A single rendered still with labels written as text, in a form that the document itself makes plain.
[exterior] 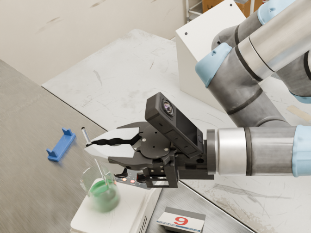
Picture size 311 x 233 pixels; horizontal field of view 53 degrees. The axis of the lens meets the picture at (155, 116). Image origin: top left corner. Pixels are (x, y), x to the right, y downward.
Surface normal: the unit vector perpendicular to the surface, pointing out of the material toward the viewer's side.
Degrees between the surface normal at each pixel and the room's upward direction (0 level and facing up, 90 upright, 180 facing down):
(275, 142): 22
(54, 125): 0
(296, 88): 99
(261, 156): 51
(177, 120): 57
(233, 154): 44
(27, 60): 90
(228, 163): 62
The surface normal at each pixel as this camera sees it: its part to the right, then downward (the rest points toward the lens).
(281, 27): -0.65, -0.12
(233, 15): 0.38, -0.23
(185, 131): 0.76, -0.42
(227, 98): -0.53, 0.47
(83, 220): -0.13, -0.72
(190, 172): -0.11, 0.69
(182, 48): -0.71, 0.55
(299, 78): -0.85, 0.45
